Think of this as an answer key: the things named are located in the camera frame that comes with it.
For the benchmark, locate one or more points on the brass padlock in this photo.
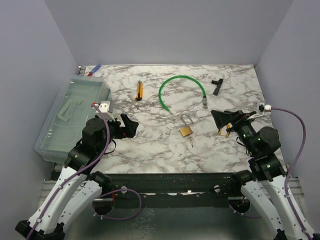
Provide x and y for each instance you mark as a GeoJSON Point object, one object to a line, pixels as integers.
{"type": "Point", "coordinates": [186, 130]}

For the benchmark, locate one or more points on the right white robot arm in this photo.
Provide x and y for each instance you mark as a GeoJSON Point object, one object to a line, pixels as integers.
{"type": "Point", "coordinates": [266, 183]}

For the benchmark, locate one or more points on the black T-shaped tool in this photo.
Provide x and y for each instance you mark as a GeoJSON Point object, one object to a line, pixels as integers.
{"type": "Point", "coordinates": [218, 84]}

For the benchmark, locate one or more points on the green cable lock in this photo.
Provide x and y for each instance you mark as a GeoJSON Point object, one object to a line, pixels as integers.
{"type": "Point", "coordinates": [183, 77]}

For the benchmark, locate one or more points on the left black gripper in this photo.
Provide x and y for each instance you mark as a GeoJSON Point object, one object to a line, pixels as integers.
{"type": "Point", "coordinates": [129, 131]}

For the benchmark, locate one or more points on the aluminium extrusion rail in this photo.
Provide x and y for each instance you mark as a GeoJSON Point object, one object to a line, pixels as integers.
{"type": "Point", "coordinates": [295, 187]}

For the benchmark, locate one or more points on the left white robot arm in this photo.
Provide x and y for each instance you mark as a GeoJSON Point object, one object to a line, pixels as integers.
{"type": "Point", "coordinates": [77, 186]}

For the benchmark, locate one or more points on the clear plastic storage box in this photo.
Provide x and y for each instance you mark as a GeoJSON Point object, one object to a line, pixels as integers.
{"type": "Point", "coordinates": [68, 116]}

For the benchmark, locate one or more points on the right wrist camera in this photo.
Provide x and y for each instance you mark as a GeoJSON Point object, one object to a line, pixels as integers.
{"type": "Point", "coordinates": [261, 109]}

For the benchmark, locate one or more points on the yellow utility knife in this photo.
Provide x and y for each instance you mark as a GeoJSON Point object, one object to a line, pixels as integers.
{"type": "Point", "coordinates": [139, 91]}

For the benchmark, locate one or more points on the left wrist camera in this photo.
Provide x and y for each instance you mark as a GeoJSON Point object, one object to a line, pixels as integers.
{"type": "Point", "coordinates": [106, 108]}

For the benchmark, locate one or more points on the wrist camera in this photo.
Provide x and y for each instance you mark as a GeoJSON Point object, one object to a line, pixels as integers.
{"type": "Point", "coordinates": [106, 108]}
{"type": "Point", "coordinates": [261, 109]}

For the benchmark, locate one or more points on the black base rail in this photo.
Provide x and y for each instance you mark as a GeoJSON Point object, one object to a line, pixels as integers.
{"type": "Point", "coordinates": [164, 190]}

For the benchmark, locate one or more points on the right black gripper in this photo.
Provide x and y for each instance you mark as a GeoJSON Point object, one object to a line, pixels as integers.
{"type": "Point", "coordinates": [235, 117]}

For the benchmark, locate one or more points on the yellow handled pliers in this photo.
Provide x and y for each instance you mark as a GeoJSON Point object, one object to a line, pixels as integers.
{"type": "Point", "coordinates": [225, 131]}

